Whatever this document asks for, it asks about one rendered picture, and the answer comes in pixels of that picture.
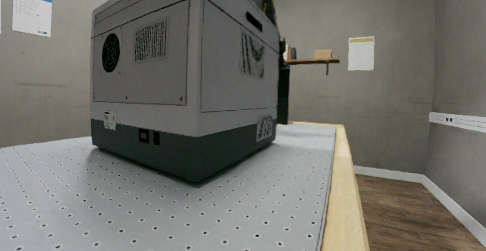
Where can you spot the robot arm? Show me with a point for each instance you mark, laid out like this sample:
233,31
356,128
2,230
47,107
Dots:
268,6

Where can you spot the grey boxy benchtop instrument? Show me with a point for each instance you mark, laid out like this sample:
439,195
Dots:
188,87

